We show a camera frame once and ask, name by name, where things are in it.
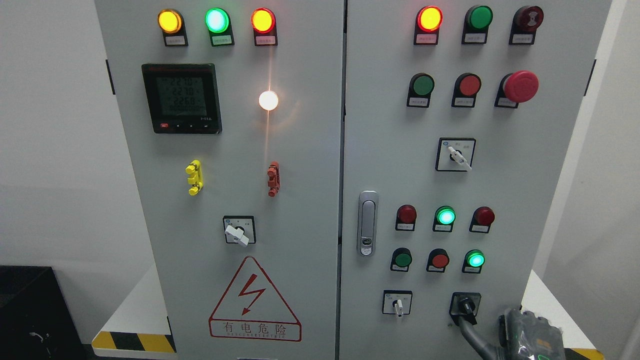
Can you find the silver cabinet door handle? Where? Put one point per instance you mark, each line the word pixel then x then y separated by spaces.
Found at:
pixel 367 222

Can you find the black digital power meter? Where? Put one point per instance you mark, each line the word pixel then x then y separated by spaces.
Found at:
pixel 182 98

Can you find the yellow indicator light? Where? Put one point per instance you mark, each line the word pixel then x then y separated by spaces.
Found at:
pixel 172 25

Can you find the red terminal connector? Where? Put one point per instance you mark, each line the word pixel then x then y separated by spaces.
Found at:
pixel 273 179

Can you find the red electrical hazard sticker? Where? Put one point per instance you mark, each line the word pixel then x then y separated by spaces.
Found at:
pixel 252 307

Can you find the white-handled selector switch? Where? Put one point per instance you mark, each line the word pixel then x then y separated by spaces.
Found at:
pixel 455 154
pixel 397 303
pixel 239 230

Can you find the red-orange indicator light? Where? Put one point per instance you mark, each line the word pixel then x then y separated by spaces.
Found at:
pixel 427 26
pixel 264 27

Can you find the red push button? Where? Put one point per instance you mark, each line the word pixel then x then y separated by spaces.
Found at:
pixel 437 261
pixel 465 91

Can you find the red-orange indicator light left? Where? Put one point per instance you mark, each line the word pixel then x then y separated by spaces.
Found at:
pixel 264 27

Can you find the grey electrical control cabinet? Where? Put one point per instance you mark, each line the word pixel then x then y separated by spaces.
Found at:
pixel 342 70

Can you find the green lit push button lower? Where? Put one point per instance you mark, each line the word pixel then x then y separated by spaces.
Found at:
pixel 473 262

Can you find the black knob selector switch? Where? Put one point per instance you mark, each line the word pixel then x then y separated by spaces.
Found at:
pixel 464 306

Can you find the white-handled selector switch left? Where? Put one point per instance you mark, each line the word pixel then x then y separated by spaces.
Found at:
pixel 239 230

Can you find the red emergency stop button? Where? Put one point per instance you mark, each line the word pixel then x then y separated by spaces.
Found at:
pixel 516 88

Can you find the green unlit indicator light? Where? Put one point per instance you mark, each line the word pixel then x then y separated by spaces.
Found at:
pixel 476 25

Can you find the green lit indicator light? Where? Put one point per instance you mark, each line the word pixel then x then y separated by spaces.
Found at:
pixel 219 26
pixel 444 219

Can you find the red push button lower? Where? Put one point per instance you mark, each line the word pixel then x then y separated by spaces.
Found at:
pixel 437 261

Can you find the white-handled selector switch upper right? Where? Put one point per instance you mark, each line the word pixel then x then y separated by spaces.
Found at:
pixel 455 154

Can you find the red-orange indicator light right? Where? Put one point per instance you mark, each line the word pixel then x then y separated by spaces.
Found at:
pixel 427 26

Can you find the yellow terminal connector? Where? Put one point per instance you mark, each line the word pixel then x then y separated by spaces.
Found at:
pixel 194 177

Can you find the dark red indicator light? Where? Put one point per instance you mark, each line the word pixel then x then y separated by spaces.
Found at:
pixel 406 218
pixel 482 219

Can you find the green lit indicator light middle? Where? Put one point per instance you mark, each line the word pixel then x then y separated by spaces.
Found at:
pixel 444 219

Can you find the white lit indicator lamp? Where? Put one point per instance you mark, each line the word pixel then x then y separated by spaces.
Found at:
pixel 268 100

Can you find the green push button upper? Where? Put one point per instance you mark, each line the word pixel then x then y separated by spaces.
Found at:
pixel 420 90

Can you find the red push button upper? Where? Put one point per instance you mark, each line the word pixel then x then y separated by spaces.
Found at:
pixel 465 91

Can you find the white-handled selector switch lower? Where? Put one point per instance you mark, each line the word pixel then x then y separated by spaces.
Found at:
pixel 397 303

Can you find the white platform with hazard stripes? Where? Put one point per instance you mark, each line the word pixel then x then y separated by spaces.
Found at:
pixel 140 329

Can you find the dark red indicator light left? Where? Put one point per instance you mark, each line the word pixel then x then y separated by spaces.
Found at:
pixel 406 218

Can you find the dark red buzzer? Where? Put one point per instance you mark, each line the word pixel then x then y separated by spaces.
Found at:
pixel 525 23

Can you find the dark red indicator light right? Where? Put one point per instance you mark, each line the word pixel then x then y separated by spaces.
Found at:
pixel 482 219

